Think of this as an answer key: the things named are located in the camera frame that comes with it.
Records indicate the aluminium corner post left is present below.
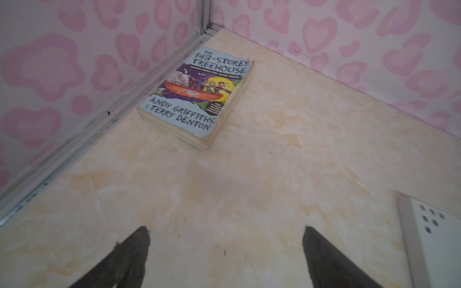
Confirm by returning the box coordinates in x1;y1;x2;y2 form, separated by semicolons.
197;0;214;34

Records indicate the aluminium floor edge rail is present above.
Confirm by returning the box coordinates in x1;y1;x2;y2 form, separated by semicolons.
1;24;223;228

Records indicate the colourful paperback book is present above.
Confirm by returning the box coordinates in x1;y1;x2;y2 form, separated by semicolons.
138;47;254;151

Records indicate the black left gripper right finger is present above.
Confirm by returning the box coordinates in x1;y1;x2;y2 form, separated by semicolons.
303;226;381;288

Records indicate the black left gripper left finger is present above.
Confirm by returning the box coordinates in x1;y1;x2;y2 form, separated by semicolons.
71;226;150;288

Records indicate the grey and black file folder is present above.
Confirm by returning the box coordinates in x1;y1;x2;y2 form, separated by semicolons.
396;192;461;288

